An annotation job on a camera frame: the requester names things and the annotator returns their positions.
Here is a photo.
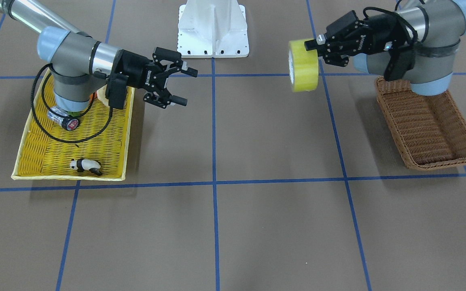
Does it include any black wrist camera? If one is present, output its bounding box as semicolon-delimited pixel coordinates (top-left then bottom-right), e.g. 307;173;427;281
383;47;416;81
106;73;128;110

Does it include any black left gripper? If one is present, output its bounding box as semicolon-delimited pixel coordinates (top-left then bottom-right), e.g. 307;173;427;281
304;11;415;67

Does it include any yellow clear tape roll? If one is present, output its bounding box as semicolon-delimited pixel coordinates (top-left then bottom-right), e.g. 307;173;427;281
288;39;319;93

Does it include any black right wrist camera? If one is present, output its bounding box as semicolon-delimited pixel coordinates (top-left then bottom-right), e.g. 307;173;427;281
106;73;128;110

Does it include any brown wicker basket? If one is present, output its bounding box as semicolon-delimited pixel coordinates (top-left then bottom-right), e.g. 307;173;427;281
374;77;466;171

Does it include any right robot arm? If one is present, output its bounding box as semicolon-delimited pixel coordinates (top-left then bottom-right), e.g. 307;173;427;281
0;0;198;112

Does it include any yellow woven plastic basket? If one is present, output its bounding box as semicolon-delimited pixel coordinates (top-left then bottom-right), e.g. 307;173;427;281
12;77;135;181

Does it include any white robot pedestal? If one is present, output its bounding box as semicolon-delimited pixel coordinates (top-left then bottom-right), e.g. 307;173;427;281
176;0;250;58

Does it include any silver black battery can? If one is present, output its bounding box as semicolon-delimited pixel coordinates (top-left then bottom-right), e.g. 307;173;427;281
47;106;80;131

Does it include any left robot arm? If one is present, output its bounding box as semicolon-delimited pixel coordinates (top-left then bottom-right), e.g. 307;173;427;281
299;0;466;96

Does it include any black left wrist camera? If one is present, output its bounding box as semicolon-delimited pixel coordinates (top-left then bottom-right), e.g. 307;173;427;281
383;47;416;81

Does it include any panda figurine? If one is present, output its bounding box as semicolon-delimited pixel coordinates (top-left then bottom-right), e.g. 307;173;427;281
70;158;102;176

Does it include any toy croissant bread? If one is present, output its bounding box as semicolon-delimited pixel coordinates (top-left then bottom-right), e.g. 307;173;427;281
96;85;110;108

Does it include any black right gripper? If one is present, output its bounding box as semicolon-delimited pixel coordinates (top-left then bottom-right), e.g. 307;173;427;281
112;47;198;108

